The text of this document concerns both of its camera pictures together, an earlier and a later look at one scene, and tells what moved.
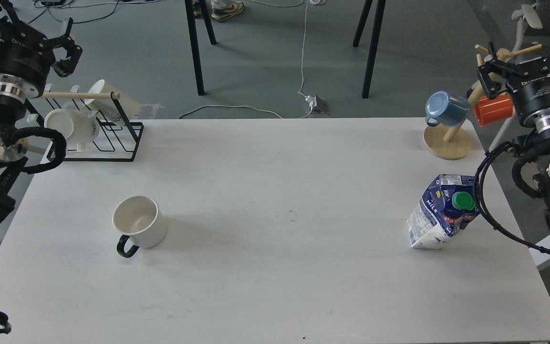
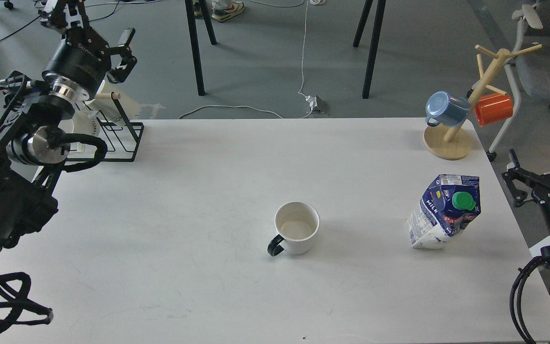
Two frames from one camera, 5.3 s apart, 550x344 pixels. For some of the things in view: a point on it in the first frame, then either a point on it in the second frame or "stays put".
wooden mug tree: x=454 y=141 stays put
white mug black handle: x=140 y=218 to x=297 y=224
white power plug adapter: x=312 y=101 stays put
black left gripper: x=20 y=62 to x=82 y=58
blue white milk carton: x=446 y=206 stays put
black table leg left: x=189 y=4 stays put
